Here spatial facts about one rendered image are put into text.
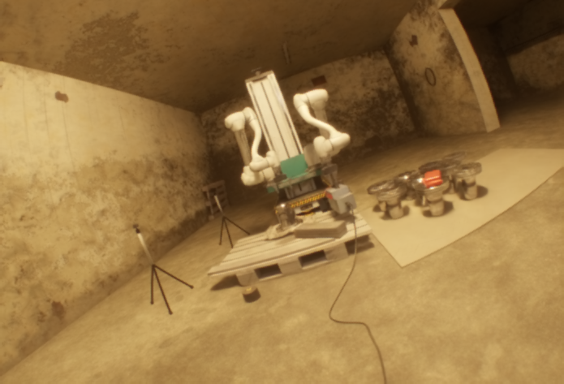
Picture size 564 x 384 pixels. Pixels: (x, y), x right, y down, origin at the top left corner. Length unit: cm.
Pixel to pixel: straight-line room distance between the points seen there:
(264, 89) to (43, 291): 325
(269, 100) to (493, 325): 275
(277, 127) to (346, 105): 454
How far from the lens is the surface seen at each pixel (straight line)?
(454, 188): 224
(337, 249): 167
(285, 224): 218
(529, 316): 106
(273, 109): 282
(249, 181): 248
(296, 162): 268
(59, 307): 294
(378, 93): 743
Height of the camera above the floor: 77
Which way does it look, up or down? 3 degrees down
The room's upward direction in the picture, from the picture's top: 20 degrees counter-clockwise
